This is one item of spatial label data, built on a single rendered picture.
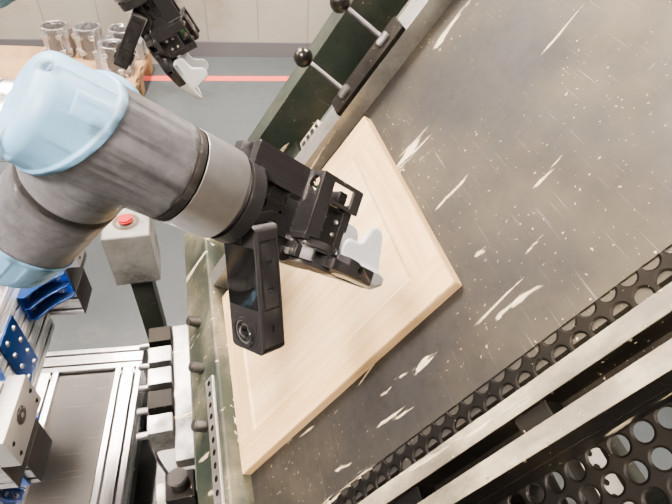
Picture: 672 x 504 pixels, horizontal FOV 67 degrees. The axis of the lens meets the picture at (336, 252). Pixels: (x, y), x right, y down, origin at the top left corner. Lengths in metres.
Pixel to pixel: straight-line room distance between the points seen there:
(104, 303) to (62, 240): 2.15
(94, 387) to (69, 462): 0.26
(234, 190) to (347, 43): 0.90
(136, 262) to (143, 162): 1.14
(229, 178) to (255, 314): 0.12
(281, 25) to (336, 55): 3.27
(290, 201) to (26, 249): 0.20
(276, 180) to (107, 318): 2.11
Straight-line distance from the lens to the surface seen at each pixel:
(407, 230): 0.79
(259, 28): 4.52
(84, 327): 2.49
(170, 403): 1.28
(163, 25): 1.03
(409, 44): 1.02
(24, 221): 0.40
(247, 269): 0.42
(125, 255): 1.47
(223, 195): 0.37
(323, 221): 0.44
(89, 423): 1.97
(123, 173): 0.35
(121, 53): 1.05
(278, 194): 0.43
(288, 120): 1.30
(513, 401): 0.56
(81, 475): 1.89
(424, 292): 0.73
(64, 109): 0.33
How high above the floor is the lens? 1.86
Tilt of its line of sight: 44 degrees down
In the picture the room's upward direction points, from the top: 6 degrees clockwise
